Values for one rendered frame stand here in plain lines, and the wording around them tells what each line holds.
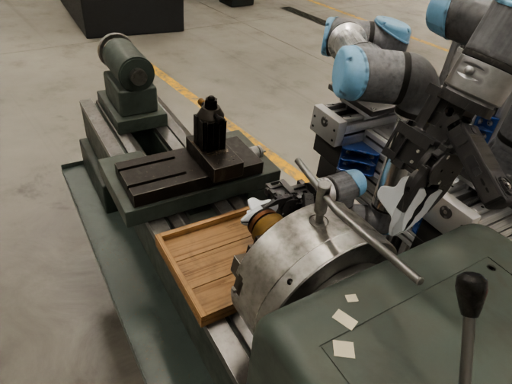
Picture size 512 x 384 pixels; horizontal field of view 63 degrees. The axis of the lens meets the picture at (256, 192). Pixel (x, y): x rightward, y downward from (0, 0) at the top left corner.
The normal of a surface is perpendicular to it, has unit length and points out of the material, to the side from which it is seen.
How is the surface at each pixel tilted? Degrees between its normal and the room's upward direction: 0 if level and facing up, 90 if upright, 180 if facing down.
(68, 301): 0
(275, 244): 37
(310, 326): 0
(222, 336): 0
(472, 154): 71
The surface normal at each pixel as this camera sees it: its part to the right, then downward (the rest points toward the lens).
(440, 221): -0.86, 0.25
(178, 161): 0.09, -0.79
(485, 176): -0.77, -0.01
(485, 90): -0.25, 0.34
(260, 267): -0.63, -0.27
